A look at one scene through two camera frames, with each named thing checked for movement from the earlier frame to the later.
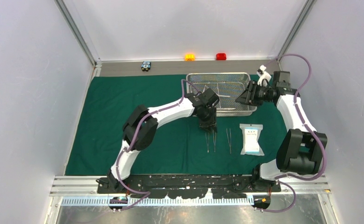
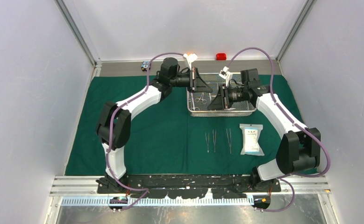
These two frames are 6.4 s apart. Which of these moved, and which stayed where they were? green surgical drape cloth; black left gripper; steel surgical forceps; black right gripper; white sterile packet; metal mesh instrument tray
Moved: black right gripper; black left gripper
Stayed: steel surgical forceps; metal mesh instrument tray; green surgical drape cloth; white sterile packet
